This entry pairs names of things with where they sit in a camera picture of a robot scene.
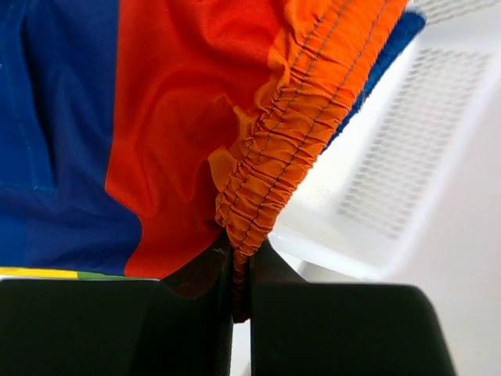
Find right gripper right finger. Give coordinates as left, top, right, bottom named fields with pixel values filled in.
left=250, top=241, right=456, bottom=375

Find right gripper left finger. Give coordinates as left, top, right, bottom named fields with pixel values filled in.
left=1, top=235, right=232, bottom=375

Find rainbow striped shorts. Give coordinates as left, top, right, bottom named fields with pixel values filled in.
left=1, top=1, right=407, bottom=322

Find white plastic basket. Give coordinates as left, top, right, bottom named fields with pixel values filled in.
left=269, top=1, right=500, bottom=280

